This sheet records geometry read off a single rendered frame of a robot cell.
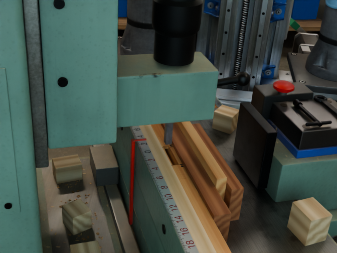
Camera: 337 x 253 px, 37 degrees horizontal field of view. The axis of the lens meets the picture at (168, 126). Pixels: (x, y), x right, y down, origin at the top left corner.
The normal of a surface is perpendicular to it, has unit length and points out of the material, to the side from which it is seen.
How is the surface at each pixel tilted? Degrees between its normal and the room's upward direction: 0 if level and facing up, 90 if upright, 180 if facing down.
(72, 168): 90
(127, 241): 0
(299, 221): 90
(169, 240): 90
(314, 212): 0
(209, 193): 0
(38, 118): 90
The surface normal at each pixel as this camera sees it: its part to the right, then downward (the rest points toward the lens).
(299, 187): 0.28, 0.48
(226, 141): 0.06, -0.87
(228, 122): -0.51, 0.39
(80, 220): 0.60, 0.42
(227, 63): -0.11, 0.48
